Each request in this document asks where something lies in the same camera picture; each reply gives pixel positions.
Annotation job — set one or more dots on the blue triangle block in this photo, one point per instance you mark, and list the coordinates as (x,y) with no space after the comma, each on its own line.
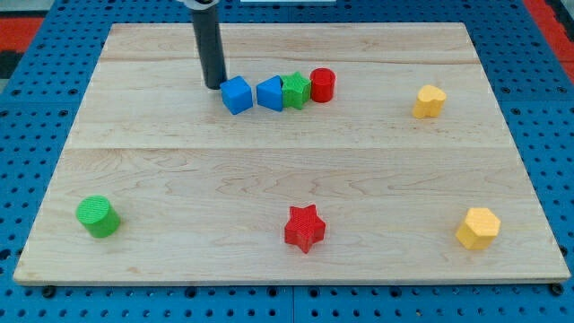
(270,94)

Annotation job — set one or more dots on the light wooden board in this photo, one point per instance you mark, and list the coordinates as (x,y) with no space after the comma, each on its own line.
(203,195)

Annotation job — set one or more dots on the red star block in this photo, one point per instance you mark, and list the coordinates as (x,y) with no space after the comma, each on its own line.
(304,228)

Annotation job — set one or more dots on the blue cube block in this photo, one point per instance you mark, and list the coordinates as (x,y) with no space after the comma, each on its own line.
(236,95)

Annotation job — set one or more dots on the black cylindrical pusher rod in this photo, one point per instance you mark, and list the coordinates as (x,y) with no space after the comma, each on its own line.
(205,16)

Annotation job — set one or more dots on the green cylinder block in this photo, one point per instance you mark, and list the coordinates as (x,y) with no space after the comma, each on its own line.
(98,217)

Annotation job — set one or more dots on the red cylinder block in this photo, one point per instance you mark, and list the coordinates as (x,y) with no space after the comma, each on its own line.
(322,84)

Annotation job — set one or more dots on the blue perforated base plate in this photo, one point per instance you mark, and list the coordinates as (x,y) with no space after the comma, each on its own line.
(45,90)

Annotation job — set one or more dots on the yellow hexagon block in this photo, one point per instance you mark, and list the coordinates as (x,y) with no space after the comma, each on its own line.
(479,228)

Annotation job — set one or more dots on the green star block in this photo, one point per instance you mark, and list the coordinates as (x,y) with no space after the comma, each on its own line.
(295,89)

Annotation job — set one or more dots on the yellow heart block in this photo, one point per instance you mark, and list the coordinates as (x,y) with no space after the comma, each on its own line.
(429,102)

